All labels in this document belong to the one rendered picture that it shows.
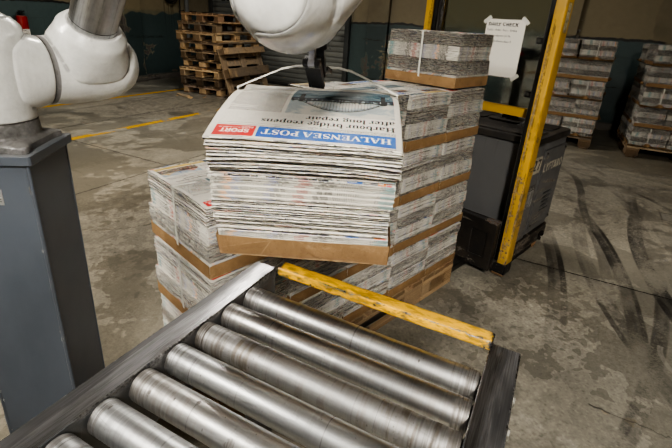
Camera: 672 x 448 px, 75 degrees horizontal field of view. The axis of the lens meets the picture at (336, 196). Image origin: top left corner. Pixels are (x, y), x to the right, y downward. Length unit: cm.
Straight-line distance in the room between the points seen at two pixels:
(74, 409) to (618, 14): 773
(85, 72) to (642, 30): 744
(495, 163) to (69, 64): 215
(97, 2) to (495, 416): 105
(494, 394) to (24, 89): 107
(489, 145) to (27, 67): 220
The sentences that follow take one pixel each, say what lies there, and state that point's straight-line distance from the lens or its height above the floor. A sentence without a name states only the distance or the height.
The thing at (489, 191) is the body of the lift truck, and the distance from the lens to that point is 272.
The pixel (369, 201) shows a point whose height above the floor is 105.
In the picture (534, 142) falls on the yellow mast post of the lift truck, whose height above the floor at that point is 80.
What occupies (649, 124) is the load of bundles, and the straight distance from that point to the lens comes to 631.
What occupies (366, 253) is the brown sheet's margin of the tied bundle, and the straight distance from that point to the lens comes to 72.
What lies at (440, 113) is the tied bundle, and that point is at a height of 97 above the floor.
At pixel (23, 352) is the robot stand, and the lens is 139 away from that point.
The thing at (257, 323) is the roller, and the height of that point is 80.
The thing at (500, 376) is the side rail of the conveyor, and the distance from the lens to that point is 78.
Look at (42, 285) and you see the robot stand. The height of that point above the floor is 68.
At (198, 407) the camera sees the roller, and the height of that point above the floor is 80.
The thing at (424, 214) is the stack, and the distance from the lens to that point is 203.
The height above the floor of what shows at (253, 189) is 105.
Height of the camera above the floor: 130
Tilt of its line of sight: 22 degrees down
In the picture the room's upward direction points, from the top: 4 degrees clockwise
